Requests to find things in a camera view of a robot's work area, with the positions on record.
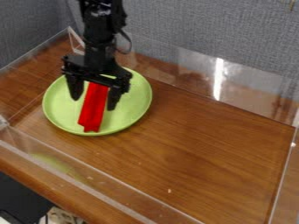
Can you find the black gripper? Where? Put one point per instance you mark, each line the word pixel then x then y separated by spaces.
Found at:
pixel 112 76

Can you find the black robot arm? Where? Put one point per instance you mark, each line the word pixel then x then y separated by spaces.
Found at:
pixel 105 19

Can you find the red star-profile carrot bar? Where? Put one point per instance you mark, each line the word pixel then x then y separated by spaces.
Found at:
pixel 94 106

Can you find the light green round plate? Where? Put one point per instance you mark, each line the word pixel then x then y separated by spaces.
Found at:
pixel 63 111

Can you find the black object under table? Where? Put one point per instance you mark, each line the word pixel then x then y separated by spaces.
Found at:
pixel 21 203

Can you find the clear acrylic corner bracket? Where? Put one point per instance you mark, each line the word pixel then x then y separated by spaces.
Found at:
pixel 78 45

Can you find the clear acrylic enclosure walls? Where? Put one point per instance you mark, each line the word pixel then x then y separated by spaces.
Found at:
pixel 212 157

